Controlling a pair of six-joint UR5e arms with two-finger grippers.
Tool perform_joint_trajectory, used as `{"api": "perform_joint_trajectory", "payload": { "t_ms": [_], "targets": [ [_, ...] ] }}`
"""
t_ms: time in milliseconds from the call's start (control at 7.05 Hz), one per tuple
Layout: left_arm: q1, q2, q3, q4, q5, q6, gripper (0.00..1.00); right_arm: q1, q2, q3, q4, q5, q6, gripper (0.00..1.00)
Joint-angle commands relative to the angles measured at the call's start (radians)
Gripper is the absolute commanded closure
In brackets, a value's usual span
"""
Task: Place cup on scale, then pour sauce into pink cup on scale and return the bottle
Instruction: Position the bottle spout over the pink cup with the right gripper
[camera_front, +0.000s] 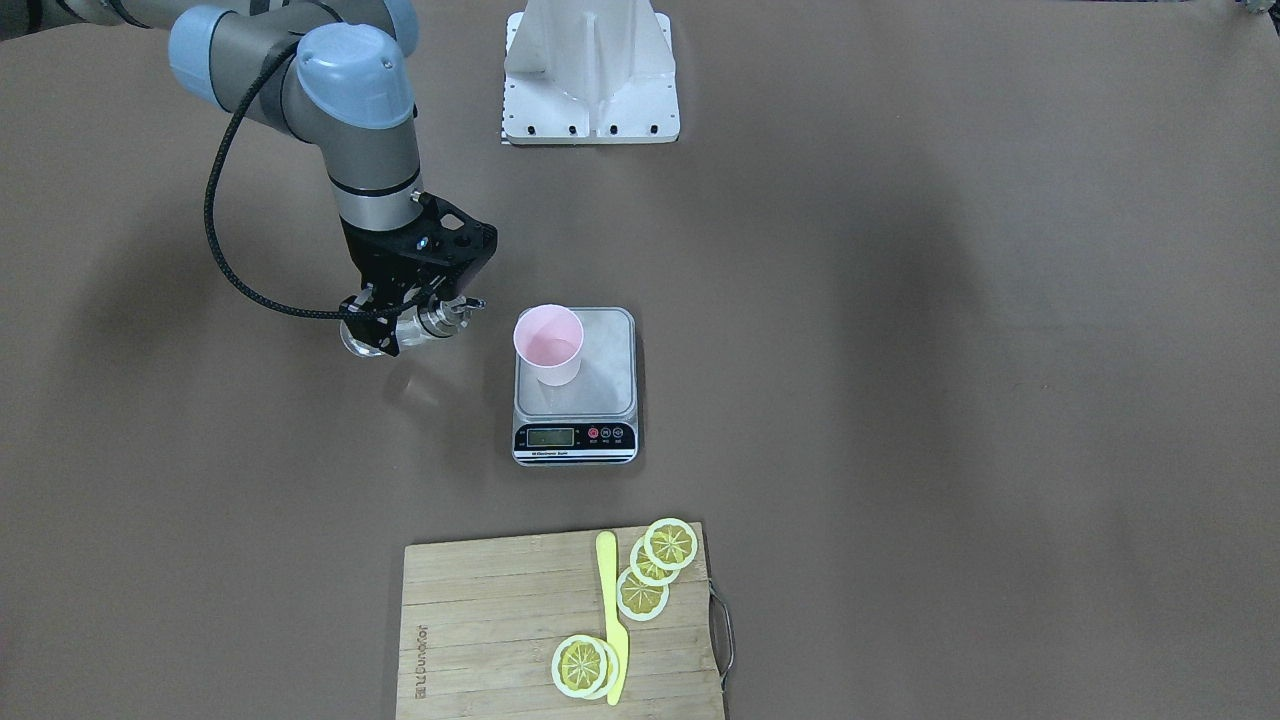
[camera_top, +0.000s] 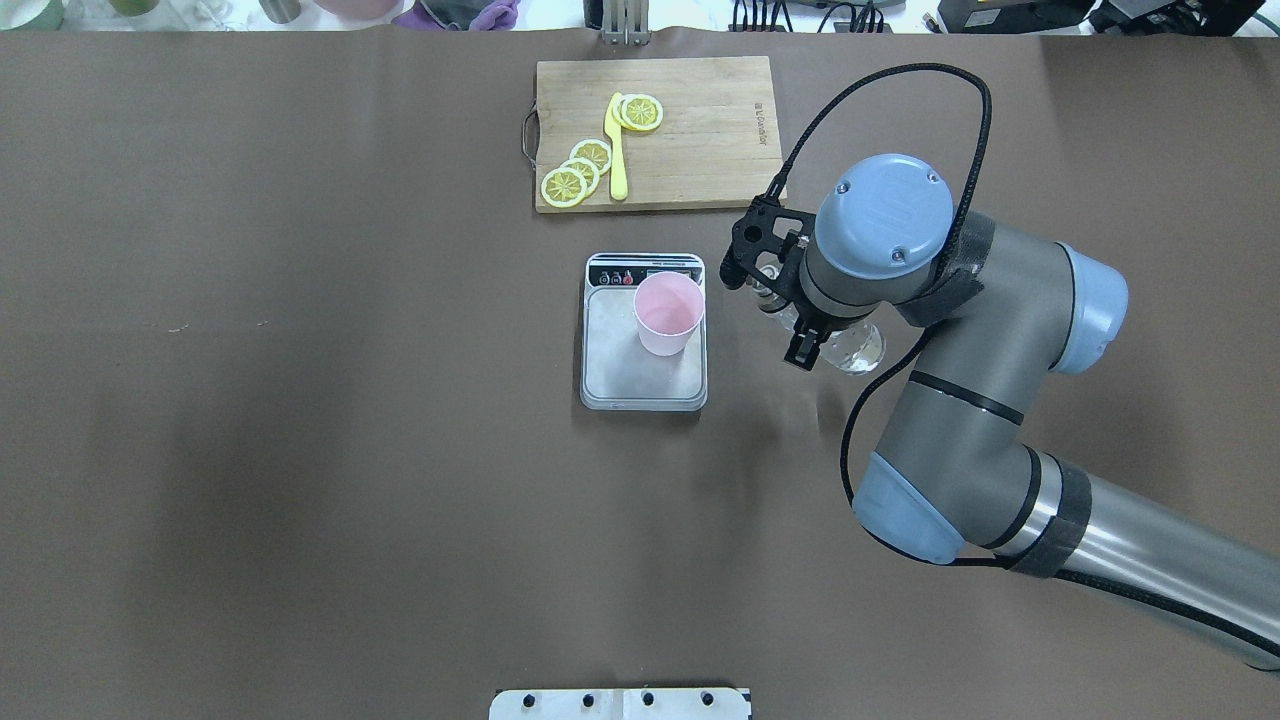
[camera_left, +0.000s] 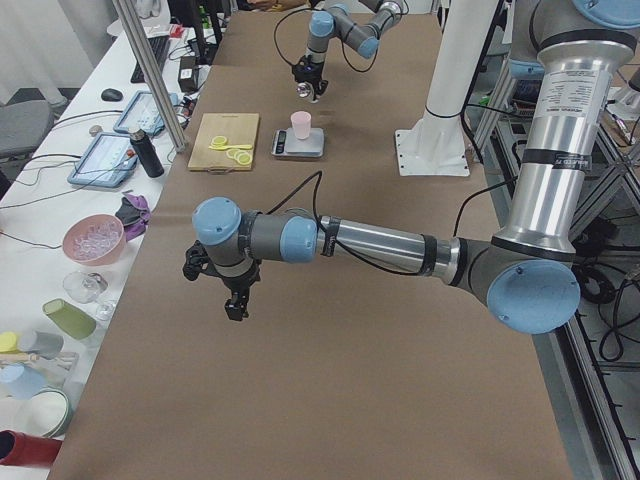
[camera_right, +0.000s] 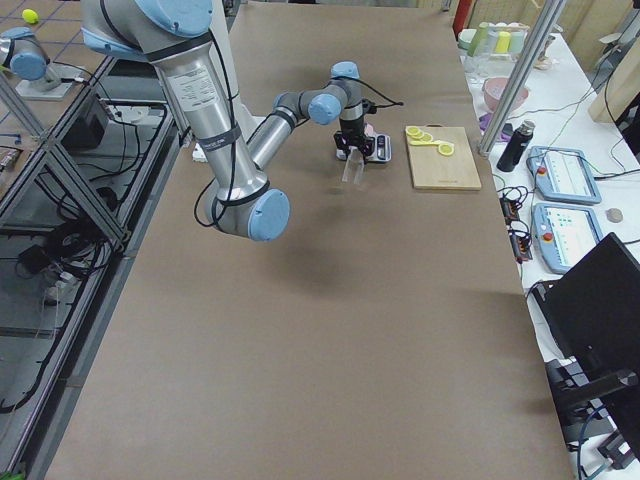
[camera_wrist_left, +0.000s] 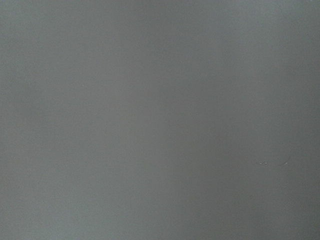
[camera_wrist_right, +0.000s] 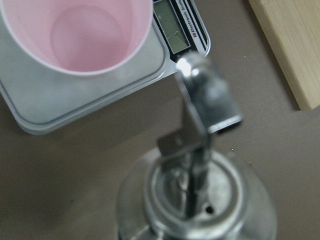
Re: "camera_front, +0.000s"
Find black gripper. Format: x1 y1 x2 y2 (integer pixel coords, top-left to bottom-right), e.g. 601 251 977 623
338 193 498 357

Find pink plastic cup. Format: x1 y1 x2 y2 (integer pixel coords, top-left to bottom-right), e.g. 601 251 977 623
512 304 585 387

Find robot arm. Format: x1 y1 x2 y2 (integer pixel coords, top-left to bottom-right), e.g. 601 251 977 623
3 1 498 357

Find silver digital kitchen scale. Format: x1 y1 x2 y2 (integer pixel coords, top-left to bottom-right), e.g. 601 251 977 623
511 307 641 468

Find bamboo cutting board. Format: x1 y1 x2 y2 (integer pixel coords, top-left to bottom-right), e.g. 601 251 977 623
396 530 733 719

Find yellow plastic knife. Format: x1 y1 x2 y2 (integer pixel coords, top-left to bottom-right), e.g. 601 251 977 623
595 530 630 706

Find lemon slice on board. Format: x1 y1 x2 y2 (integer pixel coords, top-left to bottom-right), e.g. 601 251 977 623
550 634 617 700

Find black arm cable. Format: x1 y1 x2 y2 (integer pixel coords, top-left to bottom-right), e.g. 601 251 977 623
204 29 361 322

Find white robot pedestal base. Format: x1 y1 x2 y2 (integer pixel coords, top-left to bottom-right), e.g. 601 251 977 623
500 1 681 146

